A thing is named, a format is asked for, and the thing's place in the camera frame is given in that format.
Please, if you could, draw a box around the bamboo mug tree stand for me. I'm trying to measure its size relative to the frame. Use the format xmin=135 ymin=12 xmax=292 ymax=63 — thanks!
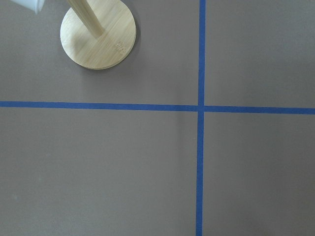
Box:
xmin=60 ymin=0 xmax=136 ymax=70

